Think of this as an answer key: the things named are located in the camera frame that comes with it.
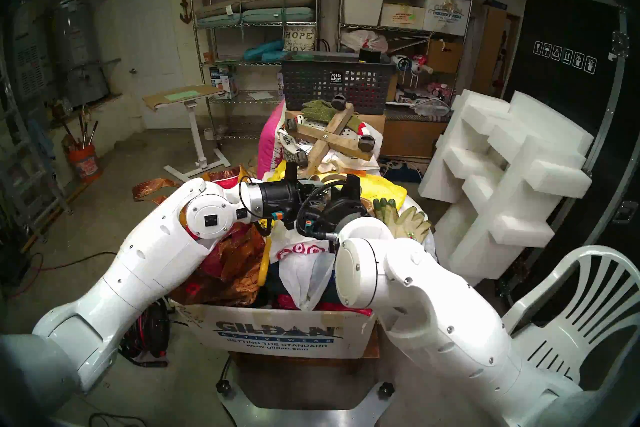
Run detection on white overbed table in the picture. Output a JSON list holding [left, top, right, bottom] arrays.
[[142, 83, 232, 183]]

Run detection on black floor cable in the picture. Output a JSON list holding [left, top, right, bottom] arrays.
[[42, 251, 121, 271]]

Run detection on red fabric item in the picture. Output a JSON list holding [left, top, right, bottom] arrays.
[[277, 293, 373, 316]]

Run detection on grey water heater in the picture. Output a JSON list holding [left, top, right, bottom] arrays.
[[50, 0, 110, 107]]

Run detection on white door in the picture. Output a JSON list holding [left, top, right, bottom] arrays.
[[114, 0, 186, 129]]

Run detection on white Gildan cardboard box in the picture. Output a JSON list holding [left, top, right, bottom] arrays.
[[170, 298, 381, 360]]

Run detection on white plastic chair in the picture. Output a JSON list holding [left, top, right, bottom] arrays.
[[500, 245, 640, 391]]

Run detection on white red plastic bag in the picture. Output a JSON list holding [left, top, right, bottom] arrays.
[[341, 29, 389, 54]]

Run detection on white labelled carton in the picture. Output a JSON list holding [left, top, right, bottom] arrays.
[[380, 3, 426, 30]]

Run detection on beige green-tipped work glove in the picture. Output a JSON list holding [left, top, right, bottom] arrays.
[[372, 198, 406, 236], [397, 205, 433, 245]]

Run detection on red gold patterned bag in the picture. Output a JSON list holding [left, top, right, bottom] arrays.
[[132, 166, 273, 309]]

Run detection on red floor cord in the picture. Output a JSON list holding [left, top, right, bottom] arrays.
[[10, 252, 46, 299]]

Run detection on white foam packing block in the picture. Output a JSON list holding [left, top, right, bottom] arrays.
[[418, 90, 594, 281]]

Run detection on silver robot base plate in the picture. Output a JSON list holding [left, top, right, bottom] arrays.
[[216, 381, 396, 427]]

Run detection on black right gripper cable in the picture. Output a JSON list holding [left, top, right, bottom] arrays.
[[296, 180, 351, 236]]

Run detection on blue cloth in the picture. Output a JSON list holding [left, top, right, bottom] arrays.
[[29, 120, 56, 161]]

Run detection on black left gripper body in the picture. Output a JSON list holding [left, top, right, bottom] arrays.
[[261, 162, 303, 227]]

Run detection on wooden cross caster dolly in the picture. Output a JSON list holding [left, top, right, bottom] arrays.
[[285, 94, 378, 176]]

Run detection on grey furnace unit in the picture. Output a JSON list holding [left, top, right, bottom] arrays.
[[12, 33, 48, 99]]

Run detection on green knit gloves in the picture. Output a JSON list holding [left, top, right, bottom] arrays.
[[301, 99, 362, 131]]

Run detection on orange bucket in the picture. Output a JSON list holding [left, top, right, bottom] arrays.
[[68, 145, 102, 181]]

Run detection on yellow tube handle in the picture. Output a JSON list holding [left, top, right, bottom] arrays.
[[257, 237, 273, 287]]

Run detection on white Gildan carton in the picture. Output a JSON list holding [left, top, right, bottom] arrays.
[[422, 0, 472, 36]]

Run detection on blue white appliance box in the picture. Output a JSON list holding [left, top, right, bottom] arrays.
[[209, 66, 239, 100]]

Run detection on yellow cloth bag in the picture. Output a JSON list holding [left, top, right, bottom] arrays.
[[267, 160, 408, 211]]

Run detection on dark mesh plastic basket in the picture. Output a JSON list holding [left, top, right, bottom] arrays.
[[280, 52, 396, 115]]

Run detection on white red-target plastic bag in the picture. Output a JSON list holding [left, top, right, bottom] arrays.
[[270, 226, 341, 311]]

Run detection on white storage bin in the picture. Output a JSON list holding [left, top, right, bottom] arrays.
[[343, 0, 386, 26]]

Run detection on aluminium ladder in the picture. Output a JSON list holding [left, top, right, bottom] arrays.
[[0, 56, 73, 244]]

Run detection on teal foam pads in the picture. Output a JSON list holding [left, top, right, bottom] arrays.
[[243, 40, 287, 62]]

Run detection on brown wooden cabinet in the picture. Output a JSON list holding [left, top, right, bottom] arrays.
[[470, 6, 521, 99]]

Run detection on mint seat cushion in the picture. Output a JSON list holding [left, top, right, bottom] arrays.
[[196, 7, 316, 27]]

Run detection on HOPE printed pillow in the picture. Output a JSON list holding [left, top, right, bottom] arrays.
[[283, 27, 317, 53]]

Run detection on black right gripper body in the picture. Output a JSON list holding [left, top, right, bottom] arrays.
[[319, 174, 374, 232]]

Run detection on pink white pillow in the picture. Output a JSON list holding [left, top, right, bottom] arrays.
[[256, 101, 287, 179]]

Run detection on black flight case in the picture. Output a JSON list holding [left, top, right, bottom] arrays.
[[500, 0, 640, 291]]

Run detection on red black cord reel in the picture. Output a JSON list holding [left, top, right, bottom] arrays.
[[120, 298, 171, 369]]

